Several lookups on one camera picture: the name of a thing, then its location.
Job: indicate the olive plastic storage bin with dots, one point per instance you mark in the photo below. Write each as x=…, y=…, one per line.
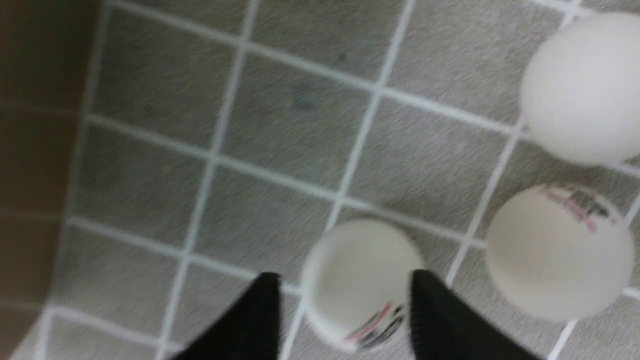
x=45, y=49

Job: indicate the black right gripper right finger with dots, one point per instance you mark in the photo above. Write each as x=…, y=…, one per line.
x=443, y=327

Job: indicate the grey checkered tablecloth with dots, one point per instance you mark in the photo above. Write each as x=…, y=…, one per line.
x=216, y=139

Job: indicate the white ping-pong ball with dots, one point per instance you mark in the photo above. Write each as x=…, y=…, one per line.
x=355, y=285
x=559, y=252
x=580, y=92

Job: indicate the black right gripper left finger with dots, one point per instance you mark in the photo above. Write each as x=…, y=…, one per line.
x=250, y=329

